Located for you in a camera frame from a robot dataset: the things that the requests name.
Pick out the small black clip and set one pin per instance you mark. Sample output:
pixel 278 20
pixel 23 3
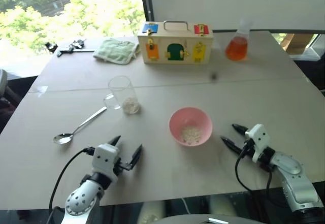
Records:
pixel 50 46

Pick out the silver metal spoon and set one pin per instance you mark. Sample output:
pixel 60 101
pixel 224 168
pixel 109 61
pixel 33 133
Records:
pixel 83 125

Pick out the grey chair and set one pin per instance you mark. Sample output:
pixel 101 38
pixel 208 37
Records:
pixel 2 83

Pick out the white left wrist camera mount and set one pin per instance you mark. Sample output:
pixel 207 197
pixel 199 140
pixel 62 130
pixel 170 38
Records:
pixel 105 158

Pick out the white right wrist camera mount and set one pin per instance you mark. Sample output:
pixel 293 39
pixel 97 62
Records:
pixel 257 139

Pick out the glass flask with orange liquid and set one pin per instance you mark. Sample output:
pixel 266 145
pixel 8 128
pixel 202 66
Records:
pixel 237 47

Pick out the pink bowl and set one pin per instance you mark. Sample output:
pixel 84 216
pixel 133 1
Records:
pixel 190 118

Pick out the white board panel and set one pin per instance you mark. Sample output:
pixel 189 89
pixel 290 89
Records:
pixel 236 3

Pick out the silver robot torso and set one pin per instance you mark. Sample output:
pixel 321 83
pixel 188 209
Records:
pixel 208 219

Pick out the wooden lock box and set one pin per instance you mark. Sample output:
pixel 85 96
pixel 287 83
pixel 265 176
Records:
pixel 175 45

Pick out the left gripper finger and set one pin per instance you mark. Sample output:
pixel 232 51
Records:
pixel 136 156
pixel 114 140

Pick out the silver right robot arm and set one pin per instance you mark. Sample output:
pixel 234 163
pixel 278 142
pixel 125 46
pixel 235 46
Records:
pixel 297 178

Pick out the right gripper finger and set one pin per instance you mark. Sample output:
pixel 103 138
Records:
pixel 239 128
pixel 229 143

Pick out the clear glass cup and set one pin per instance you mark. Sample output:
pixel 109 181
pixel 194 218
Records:
pixel 122 94

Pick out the green checked cloth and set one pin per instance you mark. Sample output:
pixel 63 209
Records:
pixel 115 50

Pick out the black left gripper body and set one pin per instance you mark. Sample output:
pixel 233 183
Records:
pixel 124 166

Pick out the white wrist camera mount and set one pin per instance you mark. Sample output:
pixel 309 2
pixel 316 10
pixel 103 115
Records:
pixel 105 158
pixel 257 139

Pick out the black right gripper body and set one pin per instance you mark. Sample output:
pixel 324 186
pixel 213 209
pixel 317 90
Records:
pixel 248 149

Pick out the black metal clamp tool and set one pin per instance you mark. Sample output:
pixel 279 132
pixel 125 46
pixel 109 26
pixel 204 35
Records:
pixel 73 47

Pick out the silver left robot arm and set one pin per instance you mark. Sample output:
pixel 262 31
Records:
pixel 81 198

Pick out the brown cardboard box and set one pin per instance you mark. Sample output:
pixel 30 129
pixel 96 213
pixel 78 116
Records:
pixel 298 42

